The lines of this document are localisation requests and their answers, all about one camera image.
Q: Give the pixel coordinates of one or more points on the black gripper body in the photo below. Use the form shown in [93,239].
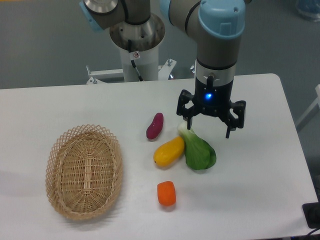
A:
[212,100]

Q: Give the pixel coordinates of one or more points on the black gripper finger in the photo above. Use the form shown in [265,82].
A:
[187,107]
[233,115]

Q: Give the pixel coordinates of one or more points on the orange toy fruit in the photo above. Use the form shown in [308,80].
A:
[166,193]

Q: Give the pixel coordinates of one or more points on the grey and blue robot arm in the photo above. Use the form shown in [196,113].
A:
[215,25]

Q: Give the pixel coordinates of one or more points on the purple toy sweet potato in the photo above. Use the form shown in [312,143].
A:
[156,126]

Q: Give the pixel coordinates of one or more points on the green toy bok choy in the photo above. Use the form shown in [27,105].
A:
[199,154]

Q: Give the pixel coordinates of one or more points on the yellow toy mango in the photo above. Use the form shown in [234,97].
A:
[169,152]

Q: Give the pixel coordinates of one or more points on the oval wicker basket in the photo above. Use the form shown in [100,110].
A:
[84,172]

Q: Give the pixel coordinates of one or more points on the black device at table edge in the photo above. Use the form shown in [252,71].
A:
[312,214]

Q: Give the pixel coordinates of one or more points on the blue object in background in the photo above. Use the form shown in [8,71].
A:
[309,9]

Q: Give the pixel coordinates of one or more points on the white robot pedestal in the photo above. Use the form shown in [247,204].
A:
[138,47]

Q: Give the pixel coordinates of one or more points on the white frame at right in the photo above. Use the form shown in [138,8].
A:
[310,112]

